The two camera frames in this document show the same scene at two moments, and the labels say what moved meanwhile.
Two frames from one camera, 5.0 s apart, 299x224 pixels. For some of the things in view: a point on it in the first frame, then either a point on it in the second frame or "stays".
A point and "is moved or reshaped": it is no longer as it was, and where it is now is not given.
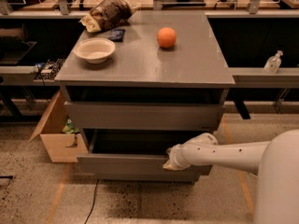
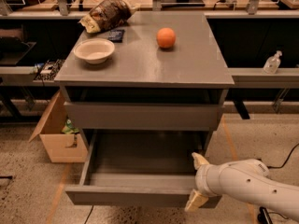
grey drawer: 134,151 is moved or reshaped
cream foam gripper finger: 170,165 to 195,201
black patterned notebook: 50,69 stays
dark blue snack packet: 117,35 stays
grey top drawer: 146,116 stays
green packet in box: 69,128 stays
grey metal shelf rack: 256,26 stays
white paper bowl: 94,49 stays
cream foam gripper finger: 171,151 to 198,161
